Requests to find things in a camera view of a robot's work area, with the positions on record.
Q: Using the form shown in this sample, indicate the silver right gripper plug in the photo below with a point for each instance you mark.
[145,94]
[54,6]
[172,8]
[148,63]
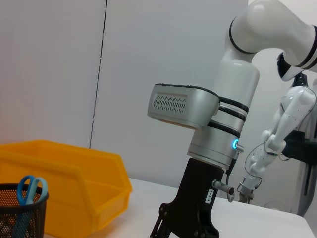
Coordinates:
[223,187]

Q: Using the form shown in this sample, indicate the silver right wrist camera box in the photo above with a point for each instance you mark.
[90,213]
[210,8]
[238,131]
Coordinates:
[178,106]

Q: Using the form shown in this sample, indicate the blue scissors with sheath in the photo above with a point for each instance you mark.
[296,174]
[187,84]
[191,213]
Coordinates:
[29,191]

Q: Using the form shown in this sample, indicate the black mesh pen holder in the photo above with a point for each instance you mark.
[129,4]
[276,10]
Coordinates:
[24,218]

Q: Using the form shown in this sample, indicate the black equipment box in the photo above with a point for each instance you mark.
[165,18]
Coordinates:
[302,146]

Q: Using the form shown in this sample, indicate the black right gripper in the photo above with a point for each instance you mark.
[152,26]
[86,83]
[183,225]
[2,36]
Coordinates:
[193,198]

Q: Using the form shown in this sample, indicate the yellow plastic bin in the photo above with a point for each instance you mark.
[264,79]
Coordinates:
[81,161]

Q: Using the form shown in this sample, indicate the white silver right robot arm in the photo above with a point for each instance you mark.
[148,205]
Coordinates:
[235,81]

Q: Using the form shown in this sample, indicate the white humanoid robot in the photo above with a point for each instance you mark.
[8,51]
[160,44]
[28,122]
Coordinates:
[289,116]

